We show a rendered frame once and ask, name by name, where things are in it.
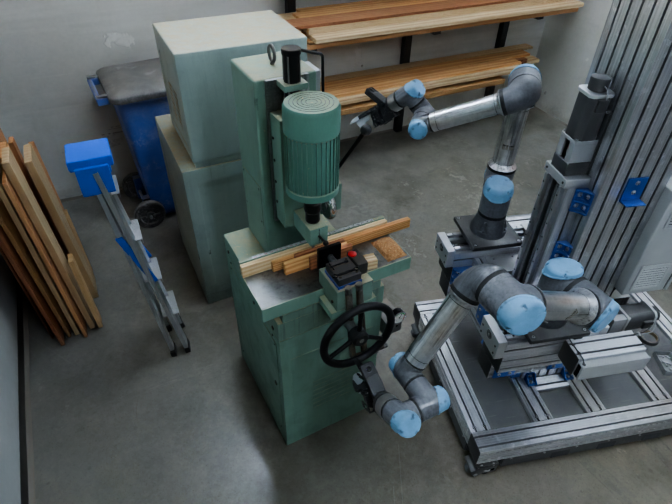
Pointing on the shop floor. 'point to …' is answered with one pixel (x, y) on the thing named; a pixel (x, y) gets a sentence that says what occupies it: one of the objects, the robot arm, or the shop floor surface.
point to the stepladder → (125, 231)
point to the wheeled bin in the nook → (140, 132)
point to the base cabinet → (298, 369)
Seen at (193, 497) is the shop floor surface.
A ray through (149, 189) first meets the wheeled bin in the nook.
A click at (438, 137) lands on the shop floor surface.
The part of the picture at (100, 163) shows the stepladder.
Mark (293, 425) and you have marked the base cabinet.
